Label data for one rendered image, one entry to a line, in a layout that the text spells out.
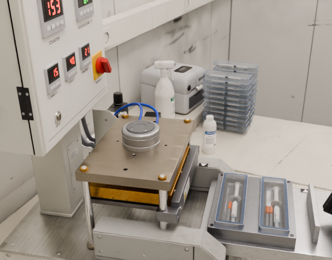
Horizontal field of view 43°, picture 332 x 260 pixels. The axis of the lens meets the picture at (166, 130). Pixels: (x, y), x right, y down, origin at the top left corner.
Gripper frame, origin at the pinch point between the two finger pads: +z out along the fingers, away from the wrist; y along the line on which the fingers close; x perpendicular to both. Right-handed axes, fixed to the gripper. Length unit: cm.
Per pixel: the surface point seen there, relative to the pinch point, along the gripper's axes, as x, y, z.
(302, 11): -9, 235, 0
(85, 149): 61, 39, 39
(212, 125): 25, 63, 24
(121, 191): 39.9, -10.2, 9.9
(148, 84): 55, 91, 31
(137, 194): 36.7, -10.2, 9.0
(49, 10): 62, -9, -18
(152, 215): 32.6, -0.5, 20.5
